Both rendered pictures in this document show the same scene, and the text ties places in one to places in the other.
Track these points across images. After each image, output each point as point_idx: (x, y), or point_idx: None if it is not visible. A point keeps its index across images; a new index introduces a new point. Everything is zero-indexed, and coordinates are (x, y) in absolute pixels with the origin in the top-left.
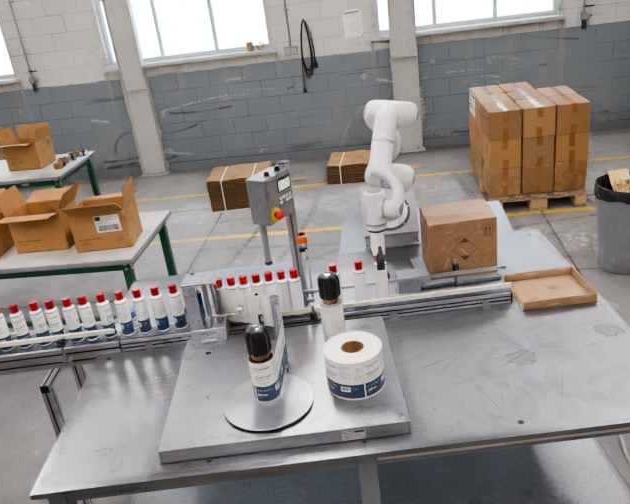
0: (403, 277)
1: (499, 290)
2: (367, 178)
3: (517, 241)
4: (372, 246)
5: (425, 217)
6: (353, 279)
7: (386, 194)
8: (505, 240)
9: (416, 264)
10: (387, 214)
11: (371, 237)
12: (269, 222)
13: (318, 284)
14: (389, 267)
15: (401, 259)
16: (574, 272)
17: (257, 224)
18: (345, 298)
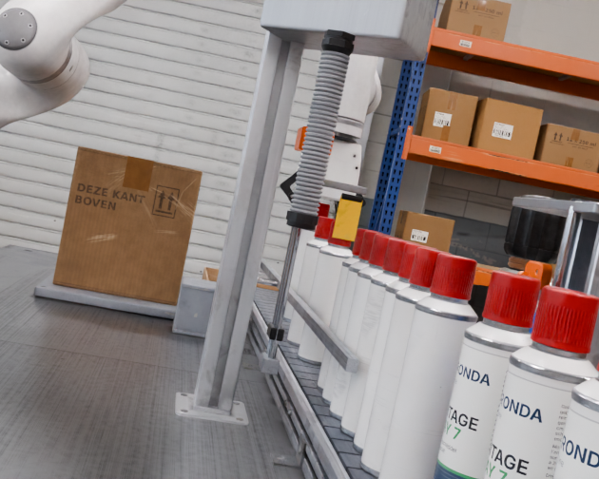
0: None
1: (276, 293)
2: (49, 40)
3: (45, 258)
4: (350, 177)
5: (156, 162)
6: (74, 340)
7: (5, 106)
8: (28, 258)
9: (81, 293)
10: (376, 101)
11: (349, 155)
12: (427, 46)
13: (564, 219)
14: (42, 310)
15: (9, 296)
16: (217, 274)
17: (406, 45)
18: (193, 369)
